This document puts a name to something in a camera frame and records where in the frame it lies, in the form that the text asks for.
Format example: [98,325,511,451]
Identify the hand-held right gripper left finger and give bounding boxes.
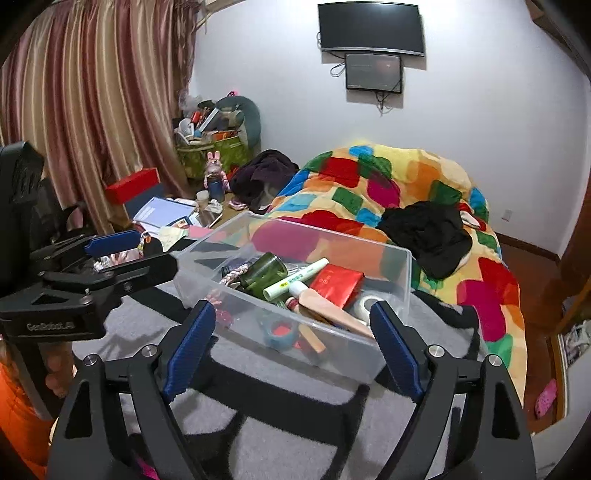
[46,299,218,480]

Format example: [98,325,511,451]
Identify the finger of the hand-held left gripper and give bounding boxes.
[30,229,142,267]
[38,252,182,308]

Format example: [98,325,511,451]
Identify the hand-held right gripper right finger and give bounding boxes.
[369,299,539,480]

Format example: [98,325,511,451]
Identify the clear plastic box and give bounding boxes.
[174,211,413,385]

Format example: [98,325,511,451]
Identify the red packet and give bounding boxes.
[308,264,366,311]

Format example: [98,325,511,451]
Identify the person's left forearm orange sleeve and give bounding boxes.
[0,340,52,479]

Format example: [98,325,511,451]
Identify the person's left hand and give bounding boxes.
[44,352,78,392]

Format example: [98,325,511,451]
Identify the green patterned paper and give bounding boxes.
[156,226,190,253]

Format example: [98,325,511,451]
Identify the white blue book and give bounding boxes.
[132,196,197,232]

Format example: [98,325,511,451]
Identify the white tape roll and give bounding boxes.
[355,294,384,324]

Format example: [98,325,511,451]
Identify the red box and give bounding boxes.
[103,167,160,206]

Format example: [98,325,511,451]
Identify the dark blue box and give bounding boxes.
[124,182,165,218]

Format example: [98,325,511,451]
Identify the blue tape roll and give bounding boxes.
[260,313,301,352]

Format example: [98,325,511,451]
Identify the green glass jar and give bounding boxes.
[239,252,290,299]

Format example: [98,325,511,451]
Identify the grey black patterned mat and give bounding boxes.
[69,276,482,480]

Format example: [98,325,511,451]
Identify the pink rabbit toy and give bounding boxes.
[204,150,230,202]

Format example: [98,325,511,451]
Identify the black cloth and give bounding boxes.
[378,200,474,280]

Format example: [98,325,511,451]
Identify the white green tube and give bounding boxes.
[263,257,330,301]

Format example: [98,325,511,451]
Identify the green basket of clutter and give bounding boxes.
[176,136,250,181]

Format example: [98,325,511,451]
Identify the striped brown curtain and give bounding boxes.
[0,0,205,237]

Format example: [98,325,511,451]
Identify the dark clothes pile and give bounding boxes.
[229,148,300,213]

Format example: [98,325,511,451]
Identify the pink slipper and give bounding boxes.
[534,378,559,419]

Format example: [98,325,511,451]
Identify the colourful patchwork blanket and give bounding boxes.
[270,140,528,403]

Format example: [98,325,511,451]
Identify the grey neck pillow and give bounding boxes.
[215,94,262,151]

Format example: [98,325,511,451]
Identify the wooden handled tool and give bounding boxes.
[285,281,373,338]

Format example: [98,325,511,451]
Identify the wooden handle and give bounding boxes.
[295,322,330,357]

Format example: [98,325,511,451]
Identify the pink white braided cord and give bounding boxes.
[220,260,255,285]

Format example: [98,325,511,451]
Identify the small wall monitor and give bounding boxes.
[345,52,404,93]

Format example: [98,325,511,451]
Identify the black wall television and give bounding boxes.
[317,2,426,57]

